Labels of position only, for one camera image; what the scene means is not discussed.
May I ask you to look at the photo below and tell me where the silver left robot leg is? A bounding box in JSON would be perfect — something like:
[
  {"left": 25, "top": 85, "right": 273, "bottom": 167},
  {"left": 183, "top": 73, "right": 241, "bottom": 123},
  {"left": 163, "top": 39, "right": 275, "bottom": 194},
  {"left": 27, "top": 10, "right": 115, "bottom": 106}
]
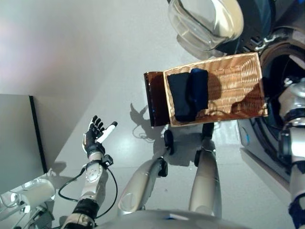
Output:
[{"left": 116, "top": 130, "right": 176, "bottom": 217}]

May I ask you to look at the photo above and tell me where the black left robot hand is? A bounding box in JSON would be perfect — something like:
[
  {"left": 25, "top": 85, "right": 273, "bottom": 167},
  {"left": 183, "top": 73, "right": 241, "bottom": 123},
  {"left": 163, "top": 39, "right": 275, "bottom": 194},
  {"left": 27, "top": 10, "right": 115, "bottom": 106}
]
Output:
[{"left": 82, "top": 115, "right": 118, "bottom": 156}]

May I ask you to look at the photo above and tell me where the white machine with clear parts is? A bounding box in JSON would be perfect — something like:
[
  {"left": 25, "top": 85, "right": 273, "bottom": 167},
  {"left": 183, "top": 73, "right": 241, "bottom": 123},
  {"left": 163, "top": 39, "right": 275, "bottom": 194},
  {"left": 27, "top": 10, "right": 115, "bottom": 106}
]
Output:
[{"left": 0, "top": 178, "right": 57, "bottom": 229}]

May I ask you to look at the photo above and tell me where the round washing machine door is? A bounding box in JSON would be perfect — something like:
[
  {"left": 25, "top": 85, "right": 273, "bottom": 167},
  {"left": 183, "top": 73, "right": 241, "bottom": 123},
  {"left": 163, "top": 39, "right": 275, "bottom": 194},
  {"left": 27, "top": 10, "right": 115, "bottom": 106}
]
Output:
[{"left": 166, "top": 0, "right": 275, "bottom": 58}]

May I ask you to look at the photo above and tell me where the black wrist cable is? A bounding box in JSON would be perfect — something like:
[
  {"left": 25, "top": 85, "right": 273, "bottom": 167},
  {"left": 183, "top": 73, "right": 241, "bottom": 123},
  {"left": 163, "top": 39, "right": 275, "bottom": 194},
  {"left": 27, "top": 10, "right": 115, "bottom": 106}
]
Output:
[{"left": 58, "top": 164, "right": 118, "bottom": 219}]

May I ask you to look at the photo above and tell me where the blue cloth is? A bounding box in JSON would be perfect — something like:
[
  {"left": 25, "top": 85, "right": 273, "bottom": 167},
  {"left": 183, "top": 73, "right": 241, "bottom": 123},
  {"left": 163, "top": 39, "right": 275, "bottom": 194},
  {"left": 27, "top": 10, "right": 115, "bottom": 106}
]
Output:
[{"left": 188, "top": 68, "right": 209, "bottom": 112}]

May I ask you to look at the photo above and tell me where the energy label sticker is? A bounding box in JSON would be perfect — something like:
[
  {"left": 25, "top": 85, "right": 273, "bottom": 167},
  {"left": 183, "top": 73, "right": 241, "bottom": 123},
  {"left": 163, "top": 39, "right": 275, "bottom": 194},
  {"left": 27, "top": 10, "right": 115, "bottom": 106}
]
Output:
[{"left": 240, "top": 126, "right": 251, "bottom": 146}]

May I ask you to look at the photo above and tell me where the glossy brown stool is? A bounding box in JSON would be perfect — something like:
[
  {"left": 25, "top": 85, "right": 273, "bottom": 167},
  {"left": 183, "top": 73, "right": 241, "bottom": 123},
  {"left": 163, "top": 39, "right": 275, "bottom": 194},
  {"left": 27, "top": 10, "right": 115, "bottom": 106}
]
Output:
[{"left": 143, "top": 71, "right": 172, "bottom": 127}]

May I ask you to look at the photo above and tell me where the black cloth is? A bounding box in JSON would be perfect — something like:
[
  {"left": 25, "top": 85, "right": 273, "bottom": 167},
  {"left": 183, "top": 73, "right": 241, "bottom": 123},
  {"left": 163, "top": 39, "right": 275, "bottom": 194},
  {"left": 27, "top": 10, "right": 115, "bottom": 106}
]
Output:
[{"left": 166, "top": 73, "right": 197, "bottom": 122}]

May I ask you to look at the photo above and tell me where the silver right robot leg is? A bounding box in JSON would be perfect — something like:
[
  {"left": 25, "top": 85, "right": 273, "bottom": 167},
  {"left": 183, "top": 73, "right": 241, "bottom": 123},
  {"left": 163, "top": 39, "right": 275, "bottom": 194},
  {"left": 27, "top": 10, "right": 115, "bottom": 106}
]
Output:
[{"left": 188, "top": 123, "right": 222, "bottom": 218}]

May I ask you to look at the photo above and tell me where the grey cabinet with black edge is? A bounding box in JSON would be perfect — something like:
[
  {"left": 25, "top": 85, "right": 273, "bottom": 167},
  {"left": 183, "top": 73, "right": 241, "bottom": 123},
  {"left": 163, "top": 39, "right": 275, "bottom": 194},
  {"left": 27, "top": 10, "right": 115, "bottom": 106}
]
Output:
[{"left": 0, "top": 94, "right": 48, "bottom": 193}]

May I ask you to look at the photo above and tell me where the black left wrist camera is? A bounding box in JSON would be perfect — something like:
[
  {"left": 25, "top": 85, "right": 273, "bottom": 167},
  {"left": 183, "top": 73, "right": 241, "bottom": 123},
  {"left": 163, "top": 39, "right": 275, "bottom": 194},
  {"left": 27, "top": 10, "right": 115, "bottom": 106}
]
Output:
[{"left": 102, "top": 154, "right": 114, "bottom": 167}]

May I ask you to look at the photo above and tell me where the dark grey washing machine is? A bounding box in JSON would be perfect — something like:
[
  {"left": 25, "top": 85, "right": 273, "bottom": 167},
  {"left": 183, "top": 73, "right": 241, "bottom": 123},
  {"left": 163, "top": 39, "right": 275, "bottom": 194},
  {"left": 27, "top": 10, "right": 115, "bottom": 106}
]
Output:
[{"left": 235, "top": 0, "right": 305, "bottom": 182}]

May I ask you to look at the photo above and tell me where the rectangular wicker laundry basket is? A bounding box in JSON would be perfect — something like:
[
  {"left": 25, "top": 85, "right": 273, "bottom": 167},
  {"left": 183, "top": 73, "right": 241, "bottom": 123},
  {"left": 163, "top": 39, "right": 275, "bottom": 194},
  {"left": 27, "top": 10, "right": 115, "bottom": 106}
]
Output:
[{"left": 163, "top": 52, "right": 269, "bottom": 127}]

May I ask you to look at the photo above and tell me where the grey robot torso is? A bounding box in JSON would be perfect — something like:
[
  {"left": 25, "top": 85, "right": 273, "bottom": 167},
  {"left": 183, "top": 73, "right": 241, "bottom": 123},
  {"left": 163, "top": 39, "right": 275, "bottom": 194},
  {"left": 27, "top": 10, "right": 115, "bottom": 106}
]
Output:
[{"left": 95, "top": 209, "right": 296, "bottom": 229}]

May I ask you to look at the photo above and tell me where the silver robot leg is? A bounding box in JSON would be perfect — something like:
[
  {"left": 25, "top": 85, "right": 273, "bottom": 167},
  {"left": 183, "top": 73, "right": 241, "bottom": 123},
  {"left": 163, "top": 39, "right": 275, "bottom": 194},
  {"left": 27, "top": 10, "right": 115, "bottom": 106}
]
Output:
[
  {"left": 188, "top": 123, "right": 222, "bottom": 218},
  {"left": 116, "top": 130, "right": 176, "bottom": 217}
]

